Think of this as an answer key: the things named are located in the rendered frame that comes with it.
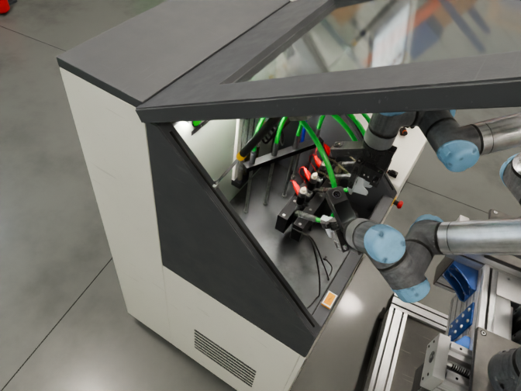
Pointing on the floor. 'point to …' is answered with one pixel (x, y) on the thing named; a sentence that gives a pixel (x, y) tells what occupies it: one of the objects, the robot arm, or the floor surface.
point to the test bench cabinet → (227, 340)
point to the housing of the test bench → (132, 36)
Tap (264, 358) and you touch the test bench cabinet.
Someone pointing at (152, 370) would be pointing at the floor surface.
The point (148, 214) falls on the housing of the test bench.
